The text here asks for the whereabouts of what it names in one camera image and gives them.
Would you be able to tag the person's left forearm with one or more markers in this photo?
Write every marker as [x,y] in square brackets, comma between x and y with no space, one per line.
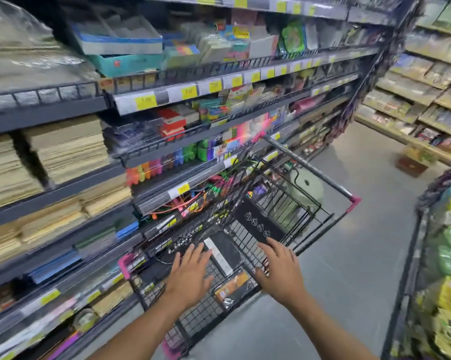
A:
[135,333]

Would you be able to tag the hanging strip of dark packets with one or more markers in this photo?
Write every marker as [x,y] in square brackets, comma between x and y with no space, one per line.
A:
[398,44]

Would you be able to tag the person's right hand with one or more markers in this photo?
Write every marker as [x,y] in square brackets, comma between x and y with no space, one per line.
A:
[285,281]

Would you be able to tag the person's left hand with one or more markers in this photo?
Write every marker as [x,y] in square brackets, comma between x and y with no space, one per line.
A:
[188,284]

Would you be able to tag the black notebook white band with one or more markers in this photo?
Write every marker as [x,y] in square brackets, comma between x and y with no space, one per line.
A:
[229,251]

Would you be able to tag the clear tape roll pack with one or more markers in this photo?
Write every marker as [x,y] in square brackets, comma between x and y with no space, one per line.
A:
[84,320]

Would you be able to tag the stack of green grey exercise books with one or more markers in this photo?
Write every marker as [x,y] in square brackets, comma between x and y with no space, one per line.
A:
[96,241]

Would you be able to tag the grey metal store shelving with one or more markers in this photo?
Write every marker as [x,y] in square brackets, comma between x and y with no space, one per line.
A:
[41,116]

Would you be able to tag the stacks of beige exercise books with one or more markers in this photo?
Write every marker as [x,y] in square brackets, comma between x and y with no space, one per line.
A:
[67,146]

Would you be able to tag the assorted stationery goods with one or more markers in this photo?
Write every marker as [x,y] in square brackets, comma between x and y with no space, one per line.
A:
[248,44]

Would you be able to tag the stack of kraft paper packs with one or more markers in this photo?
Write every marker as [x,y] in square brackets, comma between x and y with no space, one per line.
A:
[113,299]

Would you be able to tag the row of black shelved notebooks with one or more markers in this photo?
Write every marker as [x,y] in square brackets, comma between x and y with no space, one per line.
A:
[2,296]

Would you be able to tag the cardboard box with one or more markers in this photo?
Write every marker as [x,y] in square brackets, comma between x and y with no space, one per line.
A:
[411,166]

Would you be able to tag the black notebook orange band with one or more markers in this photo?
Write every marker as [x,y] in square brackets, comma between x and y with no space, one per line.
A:
[231,288]

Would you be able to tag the rows of packaged paper goods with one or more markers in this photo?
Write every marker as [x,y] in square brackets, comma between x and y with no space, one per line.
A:
[416,67]

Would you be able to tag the row of yellow price labels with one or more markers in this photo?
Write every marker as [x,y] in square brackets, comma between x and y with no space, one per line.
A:
[146,102]

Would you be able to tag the stack of dark coloured paper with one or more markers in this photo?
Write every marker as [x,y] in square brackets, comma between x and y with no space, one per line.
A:
[66,344]

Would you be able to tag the person's right forearm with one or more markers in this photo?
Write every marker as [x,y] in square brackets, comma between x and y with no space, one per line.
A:
[330,333]

